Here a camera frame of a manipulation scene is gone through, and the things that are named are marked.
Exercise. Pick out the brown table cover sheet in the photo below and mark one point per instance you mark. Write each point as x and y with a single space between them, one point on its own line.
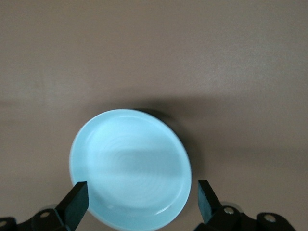
154 48

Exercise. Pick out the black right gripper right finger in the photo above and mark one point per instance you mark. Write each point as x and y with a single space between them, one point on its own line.
209 209

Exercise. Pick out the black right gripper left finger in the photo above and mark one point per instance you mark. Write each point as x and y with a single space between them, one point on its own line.
72 207

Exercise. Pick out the light blue plate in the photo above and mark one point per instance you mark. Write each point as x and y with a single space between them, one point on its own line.
130 156

